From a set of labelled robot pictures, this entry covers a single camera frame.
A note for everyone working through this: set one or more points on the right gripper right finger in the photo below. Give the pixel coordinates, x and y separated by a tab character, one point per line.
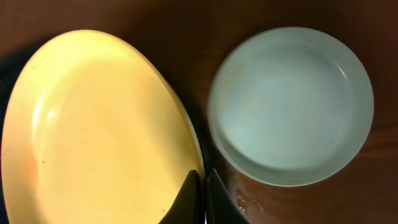
220	209

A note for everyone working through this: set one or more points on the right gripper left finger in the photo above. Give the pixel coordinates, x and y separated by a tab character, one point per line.
188	207

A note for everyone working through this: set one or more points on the yellow plate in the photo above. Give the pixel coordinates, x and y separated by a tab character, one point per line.
93	134

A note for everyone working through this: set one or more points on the pale green plate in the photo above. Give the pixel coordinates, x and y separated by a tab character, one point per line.
290	106

